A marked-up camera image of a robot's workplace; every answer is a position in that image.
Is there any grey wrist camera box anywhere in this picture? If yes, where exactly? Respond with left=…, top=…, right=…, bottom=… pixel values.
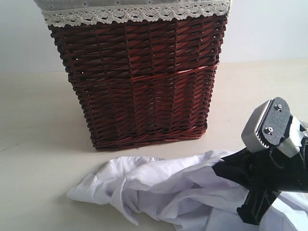
left=241, top=97, right=308, bottom=158

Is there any white shirt with red trim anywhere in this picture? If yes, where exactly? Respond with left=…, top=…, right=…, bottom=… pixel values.
left=67, top=151, right=308, bottom=231

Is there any dark brown wicker basket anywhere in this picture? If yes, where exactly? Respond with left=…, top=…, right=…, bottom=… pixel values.
left=49, top=15, right=227, bottom=150

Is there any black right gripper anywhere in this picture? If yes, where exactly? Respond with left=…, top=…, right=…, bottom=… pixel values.
left=213, top=145, right=308, bottom=225

